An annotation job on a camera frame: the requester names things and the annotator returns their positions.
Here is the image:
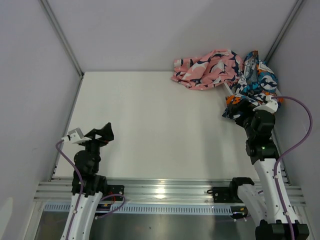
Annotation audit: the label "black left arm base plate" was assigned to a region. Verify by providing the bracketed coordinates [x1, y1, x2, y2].
[101, 185, 125, 202]

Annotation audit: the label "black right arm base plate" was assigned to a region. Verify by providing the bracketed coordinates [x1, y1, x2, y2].
[212, 186, 242, 203]

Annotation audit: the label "pink shark print shorts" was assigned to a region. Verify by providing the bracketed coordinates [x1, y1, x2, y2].
[171, 49, 244, 91]

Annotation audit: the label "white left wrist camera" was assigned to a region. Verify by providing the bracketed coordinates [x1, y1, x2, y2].
[61, 127, 91, 145]

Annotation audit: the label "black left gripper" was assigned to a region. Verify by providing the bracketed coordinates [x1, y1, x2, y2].
[80, 122, 113, 172]

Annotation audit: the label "aluminium frame post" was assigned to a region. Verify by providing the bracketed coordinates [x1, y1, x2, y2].
[264, 0, 307, 64]
[38, 0, 84, 78]

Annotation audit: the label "blue orange patterned shorts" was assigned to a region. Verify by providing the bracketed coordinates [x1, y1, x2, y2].
[222, 50, 278, 120]

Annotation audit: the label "white slotted cable duct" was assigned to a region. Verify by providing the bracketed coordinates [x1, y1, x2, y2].
[43, 203, 248, 215]

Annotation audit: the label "aluminium mounting rail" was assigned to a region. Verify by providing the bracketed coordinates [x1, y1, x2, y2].
[33, 177, 307, 207]

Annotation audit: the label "left aluminium frame post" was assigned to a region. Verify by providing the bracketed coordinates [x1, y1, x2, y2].
[38, 0, 84, 78]

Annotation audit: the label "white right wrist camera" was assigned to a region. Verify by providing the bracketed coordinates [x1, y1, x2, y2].
[253, 95, 279, 114]

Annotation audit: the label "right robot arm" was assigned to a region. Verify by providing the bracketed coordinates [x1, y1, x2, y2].
[228, 110, 310, 240]

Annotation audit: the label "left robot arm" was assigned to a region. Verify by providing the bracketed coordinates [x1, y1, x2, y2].
[55, 122, 115, 240]

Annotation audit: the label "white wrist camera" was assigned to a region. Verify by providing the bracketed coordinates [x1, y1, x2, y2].
[61, 127, 91, 145]
[253, 95, 279, 114]

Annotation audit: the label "right aluminium frame post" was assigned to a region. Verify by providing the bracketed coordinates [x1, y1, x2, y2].
[264, 0, 307, 64]

